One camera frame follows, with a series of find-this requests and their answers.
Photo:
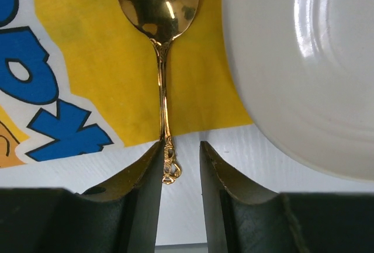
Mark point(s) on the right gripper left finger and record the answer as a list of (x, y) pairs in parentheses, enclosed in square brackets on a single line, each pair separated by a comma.
[(118, 215)]

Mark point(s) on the copper spoon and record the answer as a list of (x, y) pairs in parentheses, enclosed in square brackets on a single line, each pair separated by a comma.
[(162, 21)]

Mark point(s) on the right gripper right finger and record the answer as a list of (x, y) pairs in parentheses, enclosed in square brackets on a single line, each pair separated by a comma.
[(243, 216)]

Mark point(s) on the white paper plate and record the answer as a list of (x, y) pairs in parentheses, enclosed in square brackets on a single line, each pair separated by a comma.
[(304, 72)]

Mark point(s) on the yellow Pikachu placemat cloth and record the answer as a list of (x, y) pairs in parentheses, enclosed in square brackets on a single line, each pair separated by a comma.
[(78, 78)]

